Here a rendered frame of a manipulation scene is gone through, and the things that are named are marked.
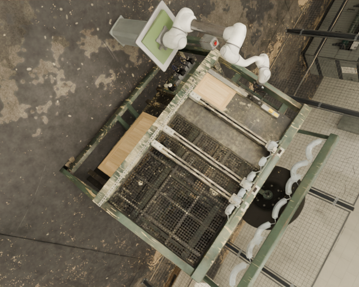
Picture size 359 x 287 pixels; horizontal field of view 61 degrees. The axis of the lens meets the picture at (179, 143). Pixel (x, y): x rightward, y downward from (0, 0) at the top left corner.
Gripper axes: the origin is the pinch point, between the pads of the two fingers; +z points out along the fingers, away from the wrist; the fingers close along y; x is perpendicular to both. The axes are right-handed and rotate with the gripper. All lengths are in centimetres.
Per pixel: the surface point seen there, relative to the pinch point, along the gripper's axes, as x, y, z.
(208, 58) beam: -7, 65, 11
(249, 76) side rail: -17.4, 14.5, 10.7
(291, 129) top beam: 12, -57, 6
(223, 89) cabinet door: 13.4, 29.7, 14.1
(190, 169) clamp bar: 111, 7, 12
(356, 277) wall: 31, -374, 340
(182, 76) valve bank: 30, 77, 12
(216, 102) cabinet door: 31.5, 27.0, 14.1
